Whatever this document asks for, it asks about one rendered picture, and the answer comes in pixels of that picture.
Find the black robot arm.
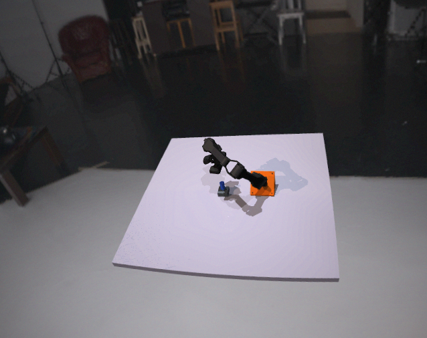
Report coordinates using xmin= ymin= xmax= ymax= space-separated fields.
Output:
xmin=202 ymin=138 xmax=268 ymax=189

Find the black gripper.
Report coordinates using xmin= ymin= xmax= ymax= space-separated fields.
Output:
xmin=209 ymin=151 xmax=226 ymax=174

